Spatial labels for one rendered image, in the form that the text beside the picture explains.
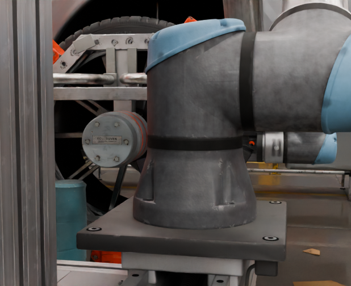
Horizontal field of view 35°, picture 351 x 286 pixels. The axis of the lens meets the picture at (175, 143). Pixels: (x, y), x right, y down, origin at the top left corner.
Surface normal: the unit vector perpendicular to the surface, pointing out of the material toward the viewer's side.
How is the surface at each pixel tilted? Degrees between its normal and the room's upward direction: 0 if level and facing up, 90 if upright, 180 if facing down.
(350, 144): 90
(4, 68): 90
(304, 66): 76
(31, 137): 90
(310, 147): 90
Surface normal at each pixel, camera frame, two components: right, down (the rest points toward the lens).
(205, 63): -0.12, -0.11
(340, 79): -0.19, 0.11
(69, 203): 0.18, 0.05
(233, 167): 0.69, -0.24
